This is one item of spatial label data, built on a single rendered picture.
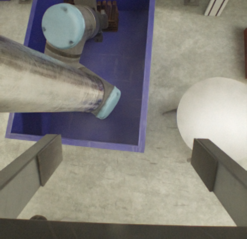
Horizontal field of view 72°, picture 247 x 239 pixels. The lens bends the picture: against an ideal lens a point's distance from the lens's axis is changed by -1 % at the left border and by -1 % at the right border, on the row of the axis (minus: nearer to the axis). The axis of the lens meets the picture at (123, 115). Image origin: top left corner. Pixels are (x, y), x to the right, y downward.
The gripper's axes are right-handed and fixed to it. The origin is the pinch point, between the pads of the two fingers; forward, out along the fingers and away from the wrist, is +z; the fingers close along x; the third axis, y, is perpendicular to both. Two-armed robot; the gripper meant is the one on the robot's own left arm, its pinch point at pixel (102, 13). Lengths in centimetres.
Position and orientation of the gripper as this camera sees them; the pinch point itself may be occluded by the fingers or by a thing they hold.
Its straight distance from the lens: 79.0
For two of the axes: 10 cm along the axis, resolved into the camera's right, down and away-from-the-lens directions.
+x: 9.9, 0.7, -1.4
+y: 0.1, 8.6, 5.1
